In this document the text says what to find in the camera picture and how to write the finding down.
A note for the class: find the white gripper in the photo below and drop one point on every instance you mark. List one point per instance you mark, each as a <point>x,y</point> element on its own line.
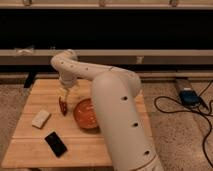
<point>67,82</point>

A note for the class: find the red pepper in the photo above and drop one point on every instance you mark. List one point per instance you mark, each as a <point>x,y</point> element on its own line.
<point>63,106</point>

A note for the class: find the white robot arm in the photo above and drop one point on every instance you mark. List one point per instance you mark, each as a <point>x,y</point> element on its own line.
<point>113,92</point>

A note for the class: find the white sponge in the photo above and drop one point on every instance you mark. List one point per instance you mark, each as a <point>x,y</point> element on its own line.
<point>40,118</point>

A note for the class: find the black sponge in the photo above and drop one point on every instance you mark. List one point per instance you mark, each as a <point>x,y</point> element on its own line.
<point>56,144</point>

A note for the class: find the orange bowl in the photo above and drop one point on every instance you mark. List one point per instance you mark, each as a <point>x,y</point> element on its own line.
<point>84,114</point>

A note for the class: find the wooden table board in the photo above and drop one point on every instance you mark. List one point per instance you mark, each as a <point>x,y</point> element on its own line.
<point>28,148</point>

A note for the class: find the blue power adapter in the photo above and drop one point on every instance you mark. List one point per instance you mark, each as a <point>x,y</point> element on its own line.
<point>188,97</point>

